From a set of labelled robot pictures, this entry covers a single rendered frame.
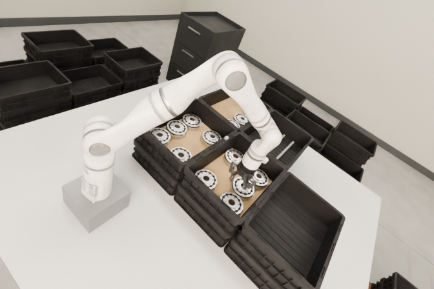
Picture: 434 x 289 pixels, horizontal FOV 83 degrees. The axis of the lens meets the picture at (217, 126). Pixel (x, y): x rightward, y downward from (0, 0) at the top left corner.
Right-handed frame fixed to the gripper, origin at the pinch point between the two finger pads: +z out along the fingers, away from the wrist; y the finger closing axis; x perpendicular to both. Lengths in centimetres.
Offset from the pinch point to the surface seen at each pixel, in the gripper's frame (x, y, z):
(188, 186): -18.7, -12.5, 0.4
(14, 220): -67, -44, 15
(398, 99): 329, 62, 15
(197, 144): 3.2, -27.4, 2.1
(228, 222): -19.4, 8.9, -2.1
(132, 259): -46.2, -7.7, 15.3
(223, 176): -0.7, -6.9, 2.2
